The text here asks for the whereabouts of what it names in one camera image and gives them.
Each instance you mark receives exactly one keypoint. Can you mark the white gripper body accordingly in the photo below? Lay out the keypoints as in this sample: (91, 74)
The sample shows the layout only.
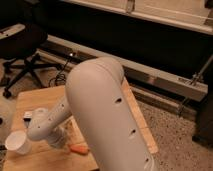
(58, 138)

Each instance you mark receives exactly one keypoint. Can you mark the orange pepper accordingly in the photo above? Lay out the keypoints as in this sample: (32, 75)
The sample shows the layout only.
(79, 149)

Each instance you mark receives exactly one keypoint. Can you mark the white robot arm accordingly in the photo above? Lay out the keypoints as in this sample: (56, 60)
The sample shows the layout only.
(95, 99)

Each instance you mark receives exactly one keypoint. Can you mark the small flat box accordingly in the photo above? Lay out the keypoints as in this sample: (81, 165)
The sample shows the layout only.
(27, 115)

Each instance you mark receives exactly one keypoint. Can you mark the black office chair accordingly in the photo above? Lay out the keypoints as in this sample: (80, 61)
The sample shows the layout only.
(18, 45)

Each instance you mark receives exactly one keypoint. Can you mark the metal rail beam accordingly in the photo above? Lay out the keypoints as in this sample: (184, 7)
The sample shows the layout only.
(59, 49)

